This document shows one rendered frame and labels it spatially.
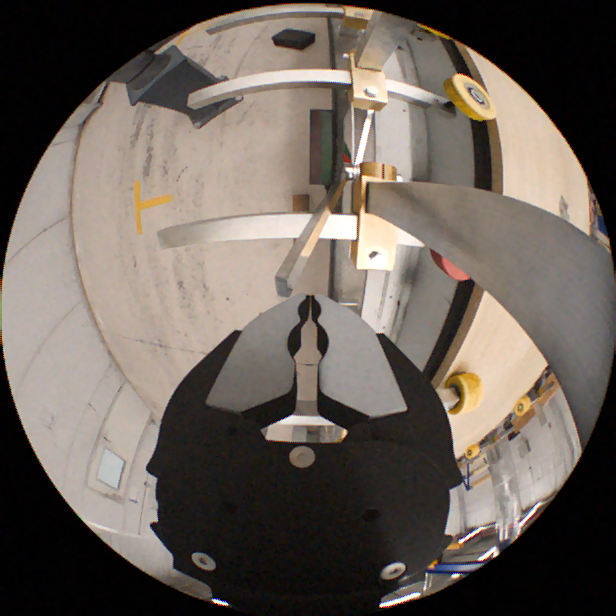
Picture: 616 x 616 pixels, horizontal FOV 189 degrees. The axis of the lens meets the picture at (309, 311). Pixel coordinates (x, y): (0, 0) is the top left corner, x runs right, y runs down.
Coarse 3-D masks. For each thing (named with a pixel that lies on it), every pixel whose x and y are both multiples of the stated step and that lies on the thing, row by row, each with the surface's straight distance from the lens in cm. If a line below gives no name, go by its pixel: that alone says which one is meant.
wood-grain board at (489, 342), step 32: (480, 64) 48; (512, 96) 51; (512, 128) 41; (544, 128) 61; (512, 160) 37; (544, 160) 51; (576, 160) 94; (512, 192) 36; (544, 192) 47; (576, 192) 79; (576, 224) 75; (480, 288) 35; (480, 320) 38; (512, 320) 46; (448, 352) 42; (480, 352) 45; (512, 352) 57; (512, 384) 80; (448, 416) 64; (480, 416) 86
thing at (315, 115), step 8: (312, 112) 44; (320, 112) 44; (312, 120) 44; (320, 120) 44; (312, 128) 43; (320, 128) 43; (312, 136) 43; (320, 136) 43; (312, 144) 42; (320, 144) 42; (312, 152) 42; (320, 152) 42; (312, 160) 42; (320, 160) 42; (312, 168) 41; (320, 168) 41; (312, 176) 41; (320, 176) 41
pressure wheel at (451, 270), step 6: (432, 252) 28; (432, 258) 29; (438, 258) 27; (444, 258) 26; (438, 264) 28; (444, 264) 26; (450, 264) 27; (444, 270) 27; (450, 270) 27; (456, 270) 28; (450, 276) 28; (456, 276) 28; (462, 276) 29; (468, 276) 30
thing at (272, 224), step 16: (192, 224) 30; (208, 224) 29; (224, 224) 28; (240, 224) 27; (256, 224) 26; (272, 224) 26; (288, 224) 26; (304, 224) 26; (336, 224) 26; (352, 224) 26; (160, 240) 34; (176, 240) 32; (192, 240) 31; (208, 240) 29; (224, 240) 28; (400, 240) 28; (416, 240) 29
